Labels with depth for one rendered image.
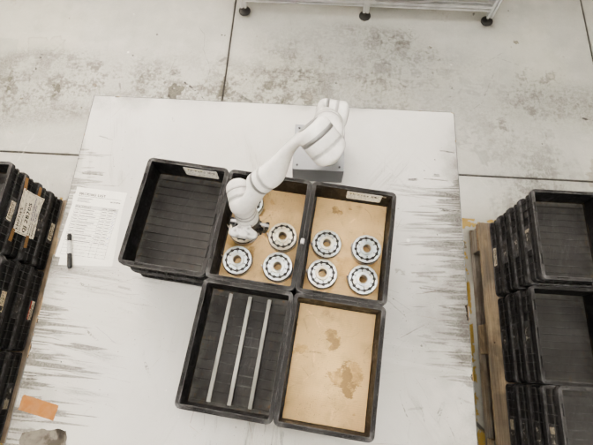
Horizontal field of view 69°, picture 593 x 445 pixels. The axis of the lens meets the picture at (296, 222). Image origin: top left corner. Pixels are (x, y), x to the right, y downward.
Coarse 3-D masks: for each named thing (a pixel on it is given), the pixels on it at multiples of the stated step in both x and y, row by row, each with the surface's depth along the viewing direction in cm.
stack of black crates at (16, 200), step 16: (0, 176) 202; (16, 176) 197; (0, 192) 188; (16, 192) 198; (32, 192) 209; (48, 192) 222; (0, 208) 186; (16, 208) 197; (48, 208) 221; (0, 224) 189; (48, 224) 223; (0, 240) 188; (16, 240) 200; (32, 240) 210; (48, 240) 223; (16, 256) 200; (32, 256) 212; (48, 256) 223
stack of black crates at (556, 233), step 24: (552, 192) 186; (576, 192) 188; (504, 216) 212; (528, 216) 189; (552, 216) 194; (576, 216) 194; (504, 240) 210; (528, 240) 188; (552, 240) 190; (576, 240) 190; (504, 264) 209; (528, 264) 187; (552, 264) 186; (576, 264) 186; (504, 288) 206; (528, 288) 194
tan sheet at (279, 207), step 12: (276, 192) 161; (288, 192) 161; (264, 204) 160; (276, 204) 160; (288, 204) 160; (300, 204) 160; (264, 216) 158; (276, 216) 158; (288, 216) 158; (300, 216) 158; (228, 240) 155; (264, 240) 155; (252, 252) 154; (264, 252) 154; (276, 252) 154; (288, 252) 154; (252, 264) 152; (240, 276) 151; (252, 276) 151; (264, 276) 151
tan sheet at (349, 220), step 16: (320, 208) 159; (336, 208) 159; (352, 208) 159; (368, 208) 159; (384, 208) 159; (320, 224) 157; (336, 224) 157; (352, 224) 157; (368, 224) 157; (384, 224) 157; (352, 240) 155; (336, 256) 153; (320, 272) 151; (304, 288) 149; (336, 288) 149
